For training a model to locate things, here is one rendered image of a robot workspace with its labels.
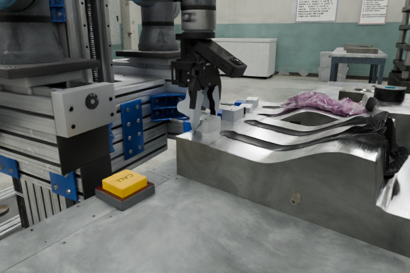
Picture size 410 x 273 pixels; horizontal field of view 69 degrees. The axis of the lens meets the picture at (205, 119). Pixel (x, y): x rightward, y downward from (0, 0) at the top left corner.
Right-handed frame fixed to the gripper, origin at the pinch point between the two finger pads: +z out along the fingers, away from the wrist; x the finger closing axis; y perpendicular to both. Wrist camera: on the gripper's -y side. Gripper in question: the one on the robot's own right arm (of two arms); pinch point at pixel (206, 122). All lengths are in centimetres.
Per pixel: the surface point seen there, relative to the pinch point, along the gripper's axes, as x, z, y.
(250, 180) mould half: 8.3, 6.2, -16.1
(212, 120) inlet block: 0.9, -1.2, -2.4
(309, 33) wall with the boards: -707, -16, 206
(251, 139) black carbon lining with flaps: -1.2, 2.1, -11.0
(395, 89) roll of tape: -47, -4, -32
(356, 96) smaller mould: -78, 5, -18
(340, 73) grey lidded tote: -656, 68, 114
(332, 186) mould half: 8.3, 2.8, -30.1
